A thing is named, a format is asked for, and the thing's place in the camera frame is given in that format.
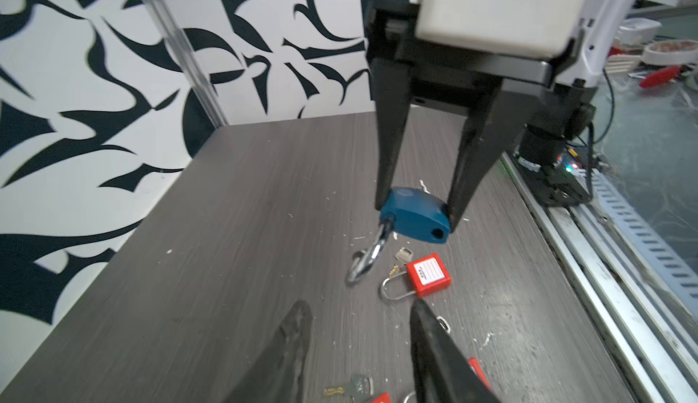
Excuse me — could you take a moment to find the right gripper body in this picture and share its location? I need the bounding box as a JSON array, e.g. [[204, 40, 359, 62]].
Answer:
[[365, 0, 581, 115]]

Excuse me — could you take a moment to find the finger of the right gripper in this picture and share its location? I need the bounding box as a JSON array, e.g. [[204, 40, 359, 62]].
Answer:
[[371, 59, 412, 210], [446, 79, 540, 231]]

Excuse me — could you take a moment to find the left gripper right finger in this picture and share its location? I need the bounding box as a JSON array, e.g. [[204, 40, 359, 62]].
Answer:
[[410, 299, 499, 402]]

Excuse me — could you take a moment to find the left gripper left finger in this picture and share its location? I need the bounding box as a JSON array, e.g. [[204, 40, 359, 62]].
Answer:
[[224, 299, 313, 402]]

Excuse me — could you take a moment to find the red padlock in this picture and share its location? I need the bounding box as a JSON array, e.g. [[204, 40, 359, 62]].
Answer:
[[467, 358, 491, 390], [368, 391, 416, 403], [379, 248, 453, 302]]

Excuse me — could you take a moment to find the blue padlock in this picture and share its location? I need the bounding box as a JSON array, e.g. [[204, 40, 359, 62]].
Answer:
[[345, 187, 453, 287]]

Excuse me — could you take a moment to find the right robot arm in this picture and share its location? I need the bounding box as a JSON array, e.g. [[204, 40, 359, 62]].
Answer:
[[365, 0, 635, 243]]

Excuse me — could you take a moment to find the loose silver key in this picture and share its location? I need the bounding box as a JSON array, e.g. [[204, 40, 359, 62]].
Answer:
[[323, 374, 374, 402]]

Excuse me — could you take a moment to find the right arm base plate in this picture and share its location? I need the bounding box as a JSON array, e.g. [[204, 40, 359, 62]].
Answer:
[[514, 155, 594, 208]]

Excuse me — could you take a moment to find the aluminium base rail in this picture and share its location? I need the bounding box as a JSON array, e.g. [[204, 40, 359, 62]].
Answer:
[[502, 156, 697, 402]]

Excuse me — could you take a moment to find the white slotted cable duct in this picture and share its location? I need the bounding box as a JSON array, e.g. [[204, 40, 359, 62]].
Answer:
[[592, 170, 697, 315]]

